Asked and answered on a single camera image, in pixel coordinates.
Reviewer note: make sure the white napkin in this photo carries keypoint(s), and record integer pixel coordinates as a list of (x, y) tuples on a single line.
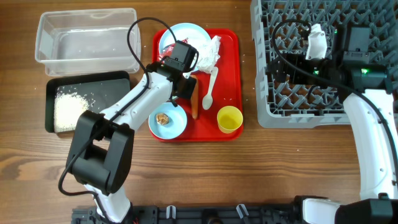
[(208, 54)]

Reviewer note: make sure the black waste tray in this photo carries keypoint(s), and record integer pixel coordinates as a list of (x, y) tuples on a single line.
[(105, 88)]

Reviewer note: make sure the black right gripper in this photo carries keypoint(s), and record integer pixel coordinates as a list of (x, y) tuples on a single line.
[(278, 68)]

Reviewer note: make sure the clear plastic bin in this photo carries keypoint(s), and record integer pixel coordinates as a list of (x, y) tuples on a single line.
[(88, 41)]

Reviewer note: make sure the orange carrot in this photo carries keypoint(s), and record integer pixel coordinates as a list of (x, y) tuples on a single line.
[(194, 99)]

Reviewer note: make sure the light blue bowl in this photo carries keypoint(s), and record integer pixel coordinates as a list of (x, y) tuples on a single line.
[(176, 125)]

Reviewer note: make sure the red snack wrapper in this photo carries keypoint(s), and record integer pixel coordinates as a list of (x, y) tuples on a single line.
[(166, 52)]

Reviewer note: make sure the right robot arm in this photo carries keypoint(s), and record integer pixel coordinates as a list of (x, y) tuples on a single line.
[(365, 90)]

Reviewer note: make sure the white rice pile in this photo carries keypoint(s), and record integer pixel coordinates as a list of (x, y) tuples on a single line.
[(67, 109)]

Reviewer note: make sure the brown food scrap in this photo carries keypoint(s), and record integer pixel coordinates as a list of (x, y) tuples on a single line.
[(162, 118)]

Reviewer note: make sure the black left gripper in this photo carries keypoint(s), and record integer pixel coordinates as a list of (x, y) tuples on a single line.
[(188, 91)]

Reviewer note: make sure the light blue plate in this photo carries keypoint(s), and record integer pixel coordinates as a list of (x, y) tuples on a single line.
[(192, 32)]

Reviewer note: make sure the red plastic tray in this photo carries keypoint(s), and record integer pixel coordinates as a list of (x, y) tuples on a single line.
[(226, 92)]

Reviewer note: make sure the yellow plastic cup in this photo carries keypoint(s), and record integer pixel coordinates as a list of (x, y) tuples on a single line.
[(229, 119)]

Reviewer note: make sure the white plastic spoon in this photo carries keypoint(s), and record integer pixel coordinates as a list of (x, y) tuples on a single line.
[(208, 99)]

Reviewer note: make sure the grey dishwasher rack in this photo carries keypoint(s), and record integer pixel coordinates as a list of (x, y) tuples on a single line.
[(285, 105)]

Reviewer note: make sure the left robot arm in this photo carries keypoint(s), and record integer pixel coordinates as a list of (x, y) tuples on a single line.
[(101, 150)]

